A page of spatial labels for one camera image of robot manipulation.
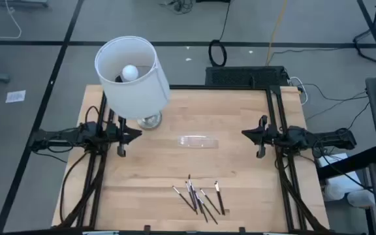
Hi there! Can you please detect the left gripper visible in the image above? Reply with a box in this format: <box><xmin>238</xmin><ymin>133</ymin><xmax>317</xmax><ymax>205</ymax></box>
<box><xmin>104</xmin><ymin>116</ymin><xmax>143</xmax><ymax>158</ymax></box>

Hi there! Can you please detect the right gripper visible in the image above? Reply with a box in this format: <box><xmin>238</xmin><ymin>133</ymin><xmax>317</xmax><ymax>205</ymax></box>
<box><xmin>241</xmin><ymin>114</ymin><xmax>275</xmax><ymax>159</ymax></box>

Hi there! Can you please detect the white shade table lamp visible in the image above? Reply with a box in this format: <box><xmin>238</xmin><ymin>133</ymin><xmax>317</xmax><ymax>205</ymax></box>
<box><xmin>94</xmin><ymin>35</ymin><xmax>172</xmax><ymax>131</ymax></box>

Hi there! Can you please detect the clear acrylic organizer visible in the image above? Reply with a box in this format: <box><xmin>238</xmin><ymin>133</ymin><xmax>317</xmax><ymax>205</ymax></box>
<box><xmin>177</xmin><ymin>134</ymin><xmax>220</xmax><ymax>149</ymax></box>

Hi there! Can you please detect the black computer case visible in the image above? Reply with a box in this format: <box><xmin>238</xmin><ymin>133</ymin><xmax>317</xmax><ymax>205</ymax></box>
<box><xmin>205</xmin><ymin>66</ymin><xmax>290</xmax><ymax>87</ymax></box>

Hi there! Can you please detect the black diagonal brace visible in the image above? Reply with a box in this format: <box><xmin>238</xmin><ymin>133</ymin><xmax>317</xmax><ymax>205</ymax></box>
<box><xmin>316</xmin><ymin>146</ymin><xmax>376</xmax><ymax>181</ymax></box>

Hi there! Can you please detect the white round container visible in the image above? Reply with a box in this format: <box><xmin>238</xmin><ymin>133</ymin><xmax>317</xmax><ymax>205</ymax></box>
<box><xmin>347</xmin><ymin>190</ymin><xmax>375</xmax><ymax>209</ymax></box>
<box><xmin>324</xmin><ymin>182</ymin><xmax>346</xmax><ymax>202</ymax></box>

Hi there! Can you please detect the white box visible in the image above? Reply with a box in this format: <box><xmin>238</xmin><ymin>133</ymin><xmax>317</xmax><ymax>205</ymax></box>
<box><xmin>317</xmin><ymin>152</ymin><xmax>365</xmax><ymax>193</ymax></box>

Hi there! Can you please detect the white paper sheet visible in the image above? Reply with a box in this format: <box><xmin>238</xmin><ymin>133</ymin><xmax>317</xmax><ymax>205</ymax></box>
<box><xmin>5</xmin><ymin>89</ymin><xmax>27</xmax><ymax>104</ymax></box>

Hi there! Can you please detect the grey furniture base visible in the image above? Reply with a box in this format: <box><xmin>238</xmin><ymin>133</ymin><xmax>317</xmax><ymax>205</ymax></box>
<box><xmin>0</xmin><ymin>0</ymin><xmax>49</xmax><ymax>8</ymax></box>

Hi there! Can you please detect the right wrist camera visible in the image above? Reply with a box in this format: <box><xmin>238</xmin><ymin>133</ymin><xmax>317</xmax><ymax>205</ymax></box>
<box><xmin>266</xmin><ymin>125</ymin><xmax>279</xmax><ymax>142</ymax></box>

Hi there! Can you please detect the black aluminium frame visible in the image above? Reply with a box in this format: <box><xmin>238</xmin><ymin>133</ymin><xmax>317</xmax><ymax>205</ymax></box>
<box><xmin>52</xmin><ymin>84</ymin><xmax>331</xmax><ymax>235</ymax></box>

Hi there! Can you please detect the white looped cable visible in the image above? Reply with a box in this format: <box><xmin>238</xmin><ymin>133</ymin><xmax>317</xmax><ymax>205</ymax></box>
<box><xmin>289</xmin><ymin>76</ymin><xmax>309</xmax><ymax>106</ymax></box>

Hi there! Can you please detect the black cable bundle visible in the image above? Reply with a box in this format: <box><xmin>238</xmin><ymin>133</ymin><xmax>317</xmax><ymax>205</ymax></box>
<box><xmin>59</xmin><ymin>148</ymin><xmax>109</xmax><ymax>228</ymax></box>
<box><xmin>274</xmin><ymin>146</ymin><xmax>328</xmax><ymax>233</ymax></box>

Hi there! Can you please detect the coiled black cable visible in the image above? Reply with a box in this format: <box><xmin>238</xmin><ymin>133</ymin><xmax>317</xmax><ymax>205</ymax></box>
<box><xmin>208</xmin><ymin>0</ymin><xmax>232</xmax><ymax>67</ymax></box>

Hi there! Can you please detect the yellow cable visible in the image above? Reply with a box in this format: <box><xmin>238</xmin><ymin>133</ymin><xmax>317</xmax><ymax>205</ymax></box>
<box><xmin>265</xmin><ymin>0</ymin><xmax>289</xmax><ymax>66</ymax></box>

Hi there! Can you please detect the black cable tangle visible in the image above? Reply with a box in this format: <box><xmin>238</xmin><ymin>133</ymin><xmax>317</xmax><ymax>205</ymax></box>
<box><xmin>159</xmin><ymin>0</ymin><xmax>195</xmax><ymax>15</ymax></box>

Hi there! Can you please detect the white floor cable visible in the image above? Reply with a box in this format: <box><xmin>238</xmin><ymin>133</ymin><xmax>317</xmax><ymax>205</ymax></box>
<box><xmin>0</xmin><ymin>0</ymin><xmax>23</xmax><ymax>39</ymax></box>

